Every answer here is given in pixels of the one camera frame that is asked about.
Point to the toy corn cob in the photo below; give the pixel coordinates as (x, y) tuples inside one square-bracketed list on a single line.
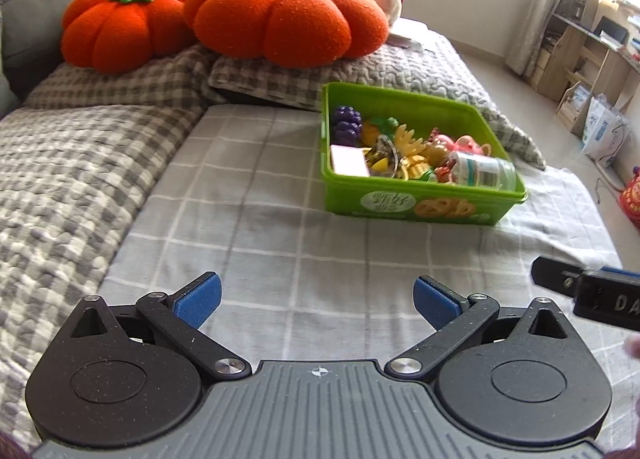
[(415, 168)]

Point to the white paper shopping bag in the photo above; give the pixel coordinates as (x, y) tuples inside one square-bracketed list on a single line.
[(605, 131)]

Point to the clear cotton swab jar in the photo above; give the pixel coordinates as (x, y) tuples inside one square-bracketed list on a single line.
[(482, 171)]

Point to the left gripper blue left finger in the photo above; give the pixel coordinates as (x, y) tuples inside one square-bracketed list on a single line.
[(196, 301)]

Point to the grey checked quilted blanket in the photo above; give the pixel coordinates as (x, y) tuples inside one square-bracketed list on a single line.
[(81, 157)]

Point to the purple toy grapes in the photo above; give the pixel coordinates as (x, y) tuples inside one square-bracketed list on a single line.
[(346, 126)]

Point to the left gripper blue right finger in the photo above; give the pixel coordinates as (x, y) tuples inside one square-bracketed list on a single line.
[(436, 303)]

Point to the white card box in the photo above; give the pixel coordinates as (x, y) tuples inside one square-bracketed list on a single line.
[(349, 161)]

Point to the green plastic storage box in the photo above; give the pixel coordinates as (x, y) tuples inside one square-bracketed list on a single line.
[(441, 199)]

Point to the grey sofa backrest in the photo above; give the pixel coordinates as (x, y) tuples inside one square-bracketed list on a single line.
[(31, 32)]

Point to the orange pumpkin cushion back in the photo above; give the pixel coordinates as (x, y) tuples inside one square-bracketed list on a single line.
[(117, 36)]

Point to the toy pumpkin with green stem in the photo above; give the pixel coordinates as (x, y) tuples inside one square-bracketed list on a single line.
[(372, 128)]

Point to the light grey grid bedsheet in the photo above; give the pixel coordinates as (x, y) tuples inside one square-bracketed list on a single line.
[(243, 197)]

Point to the wooden bookshelf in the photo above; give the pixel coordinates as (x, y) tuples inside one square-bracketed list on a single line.
[(584, 53)]

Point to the orange pumpkin cushion front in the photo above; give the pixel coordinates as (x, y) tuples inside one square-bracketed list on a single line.
[(289, 33)]

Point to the orange pumpkin cushion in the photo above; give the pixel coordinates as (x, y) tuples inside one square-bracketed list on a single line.
[(289, 33), (117, 36)]

